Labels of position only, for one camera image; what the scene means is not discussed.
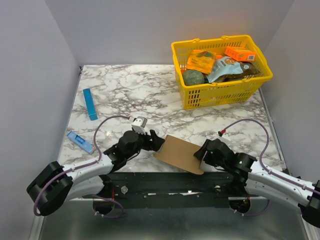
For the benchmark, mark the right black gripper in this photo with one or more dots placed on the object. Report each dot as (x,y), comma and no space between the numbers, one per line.
(206,152)

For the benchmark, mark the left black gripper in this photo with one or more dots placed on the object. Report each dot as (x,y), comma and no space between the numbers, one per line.
(157,141)

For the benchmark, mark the brown cardboard box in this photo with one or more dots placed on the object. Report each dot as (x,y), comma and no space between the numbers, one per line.
(180,154)

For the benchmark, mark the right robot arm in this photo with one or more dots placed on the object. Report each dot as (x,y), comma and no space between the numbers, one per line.
(258,179)

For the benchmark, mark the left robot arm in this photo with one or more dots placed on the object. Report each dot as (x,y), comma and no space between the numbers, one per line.
(58,183)

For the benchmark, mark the orange carton box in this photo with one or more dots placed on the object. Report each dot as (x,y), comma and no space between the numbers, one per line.
(240,54)

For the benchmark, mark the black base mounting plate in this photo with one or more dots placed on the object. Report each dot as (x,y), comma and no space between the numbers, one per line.
(163,190)

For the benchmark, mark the yellow plastic basket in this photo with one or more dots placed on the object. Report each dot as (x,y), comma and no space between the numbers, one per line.
(213,94)

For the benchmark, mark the green round melon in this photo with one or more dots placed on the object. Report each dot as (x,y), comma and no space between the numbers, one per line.
(193,77)

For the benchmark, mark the long blue bar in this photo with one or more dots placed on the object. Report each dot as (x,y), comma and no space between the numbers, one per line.
(90,104)

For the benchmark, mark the small blue block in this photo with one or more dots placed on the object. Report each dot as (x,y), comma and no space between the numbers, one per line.
(80,142)

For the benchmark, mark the light blue snack bag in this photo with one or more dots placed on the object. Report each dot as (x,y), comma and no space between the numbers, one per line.
(224,66)

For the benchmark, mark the orange snack pouch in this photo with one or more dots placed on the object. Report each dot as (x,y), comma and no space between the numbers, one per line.
(201,60)

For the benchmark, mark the dark brown snack bag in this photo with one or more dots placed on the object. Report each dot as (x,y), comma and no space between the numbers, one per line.
(249,71)

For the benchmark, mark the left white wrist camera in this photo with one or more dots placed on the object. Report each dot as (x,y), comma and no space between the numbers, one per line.
(138,125)

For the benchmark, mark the aluminium frame rail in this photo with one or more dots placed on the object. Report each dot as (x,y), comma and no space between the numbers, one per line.
(229,227)

